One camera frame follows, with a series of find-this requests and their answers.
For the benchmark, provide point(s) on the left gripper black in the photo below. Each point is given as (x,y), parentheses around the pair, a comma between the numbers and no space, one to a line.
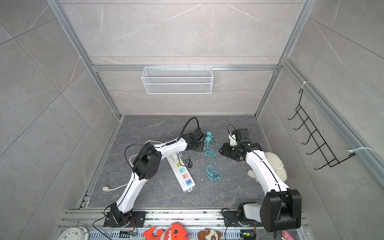
(201,143)

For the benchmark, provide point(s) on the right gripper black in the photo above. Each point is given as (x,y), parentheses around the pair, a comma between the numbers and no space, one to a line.
(226,147)

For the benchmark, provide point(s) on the white charger with black cable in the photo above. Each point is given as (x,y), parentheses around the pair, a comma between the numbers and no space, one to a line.
(188,163)

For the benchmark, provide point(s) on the white power strip colourful sockets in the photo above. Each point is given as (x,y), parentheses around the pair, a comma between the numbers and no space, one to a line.
(181,172)

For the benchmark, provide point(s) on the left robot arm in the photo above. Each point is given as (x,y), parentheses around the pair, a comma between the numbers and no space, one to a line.
(145,166)

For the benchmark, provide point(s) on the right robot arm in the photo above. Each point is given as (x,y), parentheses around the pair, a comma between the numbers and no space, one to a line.
(281,208)

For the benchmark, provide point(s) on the white plush seal toy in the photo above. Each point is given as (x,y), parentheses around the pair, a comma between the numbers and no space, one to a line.
(277,165)

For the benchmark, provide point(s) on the brown white plush dog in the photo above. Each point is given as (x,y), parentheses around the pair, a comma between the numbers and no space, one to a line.
(209,234)

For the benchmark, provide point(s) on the red plush lobster toy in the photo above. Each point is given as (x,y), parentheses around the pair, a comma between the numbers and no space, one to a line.
(175,232)

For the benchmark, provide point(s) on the pink plush toy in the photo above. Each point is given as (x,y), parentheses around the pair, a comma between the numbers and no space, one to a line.
(286,236)

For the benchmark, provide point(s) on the white round clock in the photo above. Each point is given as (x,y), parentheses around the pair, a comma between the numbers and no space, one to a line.
(77,233)

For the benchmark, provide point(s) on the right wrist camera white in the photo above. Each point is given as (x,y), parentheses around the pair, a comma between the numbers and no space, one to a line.
(233,140)

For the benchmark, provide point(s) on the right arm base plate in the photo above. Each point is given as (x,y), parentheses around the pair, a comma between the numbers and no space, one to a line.
(232,219)

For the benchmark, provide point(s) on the white wire mesh basket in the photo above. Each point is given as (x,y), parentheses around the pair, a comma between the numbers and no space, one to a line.
(177,80)

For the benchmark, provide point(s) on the black wall hook rack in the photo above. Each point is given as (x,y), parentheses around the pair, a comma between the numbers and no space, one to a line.
(316,137)

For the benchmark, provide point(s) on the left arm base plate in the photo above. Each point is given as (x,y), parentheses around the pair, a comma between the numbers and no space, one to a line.
(125,220)

